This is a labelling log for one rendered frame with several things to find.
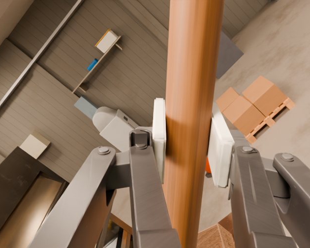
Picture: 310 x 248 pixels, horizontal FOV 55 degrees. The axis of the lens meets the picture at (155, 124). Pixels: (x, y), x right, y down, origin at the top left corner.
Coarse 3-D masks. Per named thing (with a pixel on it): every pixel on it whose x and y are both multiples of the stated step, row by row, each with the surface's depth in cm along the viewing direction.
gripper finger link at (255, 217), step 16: (240, 160) 14; (256, 160) 14; (240, 176) 13; (256, 176) 13; (240, 192) 12; (256, 192) 12; (240, 208) 12; (256, 208) 11; (272, 208) 11; (240, 224) 12; (256, 224) 10; (272, 224) 10; (240, 240) 11; (256, 240) 9; (272, 240) 9; (288, 240) 9
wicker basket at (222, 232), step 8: (216, 224) 209; (200, 232) 212; (208, 232) 212; (216, 232) 212; (224, 232) 206; (200, 240) 215; (208, 240) 215; (216, 240) 216; (224, 240) 197; (232, 240) 206
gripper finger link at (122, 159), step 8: (136, 128) 19; (144, 128) 19; (152, 128) 19; (128, 152) 16; (120, 160) 15; (128, 160) 15; (112, 168) 15; (120, 168) 15; (128, 168) 15; (112, 176) 15; (120, 176) 15; (128, 176) 15; (112, 184) 15; (120, 184) 15; (128, 184) 15
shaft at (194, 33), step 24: (192, 0) 15; (216, 0) 16; (192, 24) 16; (216, 24) 16; (168, 48) 18; (192, 48) 16; (216, 48) 17; (168, 72) 18; (192, 72) 17; (216, 72) 18; (168, 96) 18; (192, 96) 17; (168, 120) 19; (192, 120) 18; (168, 144) 19; (192, 144) 19; (168, 168) 20; (192, 168) 19; (168, 192) 21; (192, 192) 20; (192, 216) 21; (192, 240) 22
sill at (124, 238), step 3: (123, 231) 211; (120, 234) 211; (123, 234) 208; (126, 234) 211; (120, 237) 208; (123, 237) 206; (126, 237) 209; (117, 240) 208; (120, 240) 204; (123, 240) 204; (117, 243) 205; (120, 243) 201; (123, 243) 202; (117, 246) 202; (120, 246) 198; (123, 246) 200
